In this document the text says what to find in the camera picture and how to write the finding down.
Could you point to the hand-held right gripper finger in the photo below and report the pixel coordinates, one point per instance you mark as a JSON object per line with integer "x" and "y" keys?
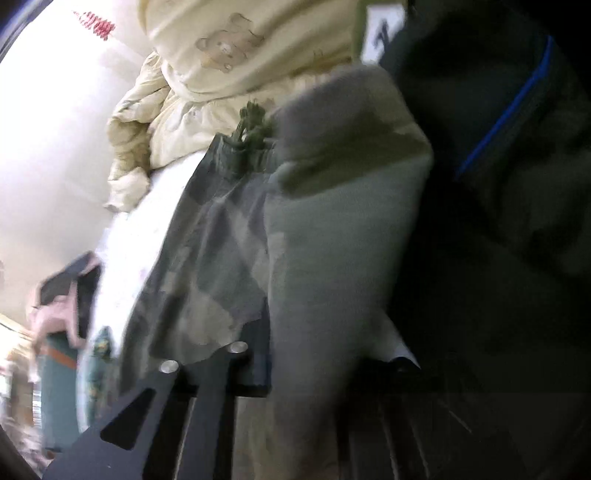
{"x": 210, "y": 392}

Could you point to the camouflage pants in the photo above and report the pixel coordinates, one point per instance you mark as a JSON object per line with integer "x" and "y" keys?
{"x": 323, "y": 240}

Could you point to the teal patterned cushion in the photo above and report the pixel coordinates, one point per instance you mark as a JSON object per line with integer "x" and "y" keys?
{"x": 99, "y": 364}

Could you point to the white floral bed sheet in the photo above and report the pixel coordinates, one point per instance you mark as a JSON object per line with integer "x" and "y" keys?
{"x": 138, "y": 240}

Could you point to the cream bear print quilt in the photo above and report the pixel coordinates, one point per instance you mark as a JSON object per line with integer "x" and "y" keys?
{"x": 221, "y": 69}

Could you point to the dark cloth with blue stripe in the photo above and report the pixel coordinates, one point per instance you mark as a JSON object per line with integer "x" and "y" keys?
{"x": 498, "y": 207}

